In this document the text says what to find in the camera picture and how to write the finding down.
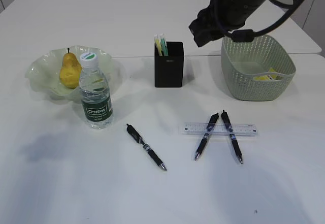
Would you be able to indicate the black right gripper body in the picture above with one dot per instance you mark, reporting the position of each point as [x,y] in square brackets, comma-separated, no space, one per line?
[231,14]

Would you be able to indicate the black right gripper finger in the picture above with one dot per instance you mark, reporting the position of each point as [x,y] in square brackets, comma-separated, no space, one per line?
[196,27]
[203,38]

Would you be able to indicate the mint green pen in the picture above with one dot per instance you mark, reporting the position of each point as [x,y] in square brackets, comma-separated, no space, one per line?
[164,44]

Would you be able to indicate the yellow pen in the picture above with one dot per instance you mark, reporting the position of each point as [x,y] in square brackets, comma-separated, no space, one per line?
[158,45]

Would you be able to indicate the yellow sticky note packet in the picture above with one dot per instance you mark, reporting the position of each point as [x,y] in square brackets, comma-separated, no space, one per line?
[268,77]

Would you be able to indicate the black pen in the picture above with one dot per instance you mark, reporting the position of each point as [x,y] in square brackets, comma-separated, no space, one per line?
[232,137]
[204,140]
[137,137]

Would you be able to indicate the clear plastic ruler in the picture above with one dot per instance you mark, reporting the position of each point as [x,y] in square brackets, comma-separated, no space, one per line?
[218,129]

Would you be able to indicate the clear water bottle green label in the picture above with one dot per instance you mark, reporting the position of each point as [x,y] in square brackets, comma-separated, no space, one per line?
[94,92]

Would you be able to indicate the yellow pear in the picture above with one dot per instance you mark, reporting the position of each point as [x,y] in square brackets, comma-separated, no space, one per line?
[70,70]

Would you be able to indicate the black square pen holder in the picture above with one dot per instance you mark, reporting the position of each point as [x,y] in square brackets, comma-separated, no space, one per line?
[168,70]

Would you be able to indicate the green woven plastic basket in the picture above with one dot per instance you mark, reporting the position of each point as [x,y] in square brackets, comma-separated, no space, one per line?
[241,62]

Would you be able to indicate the frosted green wavy plate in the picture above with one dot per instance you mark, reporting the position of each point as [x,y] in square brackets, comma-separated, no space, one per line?
[43,73]

